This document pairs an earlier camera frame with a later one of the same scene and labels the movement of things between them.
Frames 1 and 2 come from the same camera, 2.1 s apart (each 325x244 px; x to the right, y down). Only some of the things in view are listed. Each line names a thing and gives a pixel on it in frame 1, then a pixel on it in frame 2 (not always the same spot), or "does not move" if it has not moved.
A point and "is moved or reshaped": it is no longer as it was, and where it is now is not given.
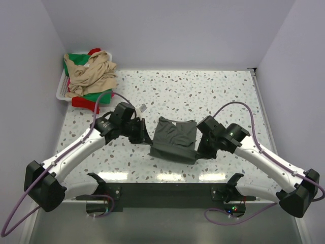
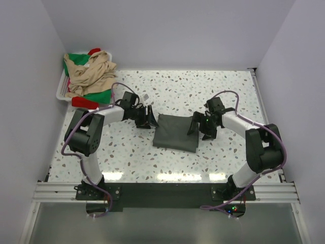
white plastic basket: (62, 89) does not move
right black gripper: (203, 153) -> (209, 134)
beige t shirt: (97, 75) does not move
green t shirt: (102, 97) does not move
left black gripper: (142, 136) -> (142, 123)
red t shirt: (80, 101) does not move
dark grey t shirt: (175, 143) is moved or reshaped
